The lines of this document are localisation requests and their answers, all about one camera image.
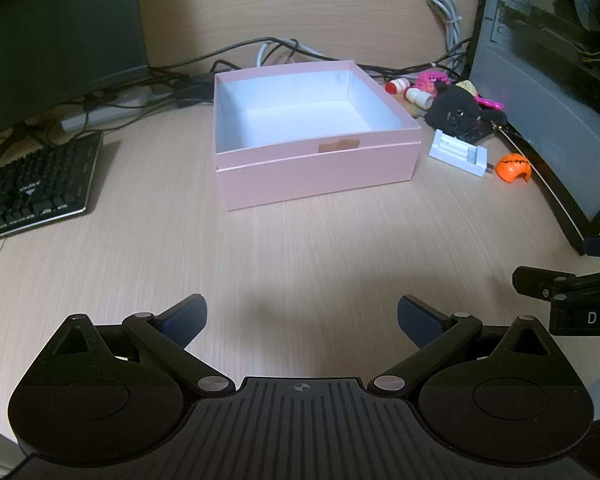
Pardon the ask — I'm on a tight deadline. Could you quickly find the black keyboard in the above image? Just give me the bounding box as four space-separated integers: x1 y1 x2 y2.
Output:
0 131 105 246

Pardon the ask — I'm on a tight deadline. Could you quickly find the black plush toy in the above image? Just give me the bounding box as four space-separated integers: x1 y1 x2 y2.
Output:
425 82 506 143

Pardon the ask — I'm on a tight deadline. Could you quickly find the white battery charger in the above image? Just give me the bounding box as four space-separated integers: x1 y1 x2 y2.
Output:
427 129 491 178

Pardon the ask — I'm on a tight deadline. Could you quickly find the black computer monitor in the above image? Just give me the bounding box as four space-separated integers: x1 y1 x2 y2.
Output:
0 0 150 171

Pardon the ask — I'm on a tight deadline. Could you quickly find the grey cable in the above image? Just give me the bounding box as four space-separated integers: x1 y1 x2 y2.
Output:
255 40 331 67

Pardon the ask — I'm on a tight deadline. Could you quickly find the pink plastic strainer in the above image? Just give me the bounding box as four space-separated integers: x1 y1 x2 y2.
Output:
414 72 505 111

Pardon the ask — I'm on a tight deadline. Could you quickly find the pink cardboard box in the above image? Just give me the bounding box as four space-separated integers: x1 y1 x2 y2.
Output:
213 60 422 212

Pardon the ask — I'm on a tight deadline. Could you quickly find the grey power strip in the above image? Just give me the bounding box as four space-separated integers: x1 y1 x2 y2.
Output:
60 87 156 133

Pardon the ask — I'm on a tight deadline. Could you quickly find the computer case with glass panel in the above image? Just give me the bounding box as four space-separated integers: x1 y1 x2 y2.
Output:
467 0 600 256

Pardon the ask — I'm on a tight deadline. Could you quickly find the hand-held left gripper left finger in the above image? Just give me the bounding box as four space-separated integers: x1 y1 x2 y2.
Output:
37 294 236 398

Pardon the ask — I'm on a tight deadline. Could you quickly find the white coiled cable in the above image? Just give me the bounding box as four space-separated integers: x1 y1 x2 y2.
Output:
426 0 463 68

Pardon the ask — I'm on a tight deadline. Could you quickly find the black power adapter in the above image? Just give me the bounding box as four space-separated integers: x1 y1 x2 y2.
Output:
172 74 216 107

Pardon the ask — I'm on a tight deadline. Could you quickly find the small white bottle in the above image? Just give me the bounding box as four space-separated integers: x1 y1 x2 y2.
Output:
405 87 433 109

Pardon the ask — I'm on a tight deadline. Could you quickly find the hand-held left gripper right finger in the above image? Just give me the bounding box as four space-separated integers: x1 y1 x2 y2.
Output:
372 295 568 398

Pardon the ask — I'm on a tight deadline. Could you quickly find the bundle of black cables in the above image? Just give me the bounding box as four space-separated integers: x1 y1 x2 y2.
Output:
147 37 473 111

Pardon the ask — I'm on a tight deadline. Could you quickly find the orange toy helmet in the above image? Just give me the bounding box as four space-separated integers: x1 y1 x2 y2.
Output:
496 155 532 183

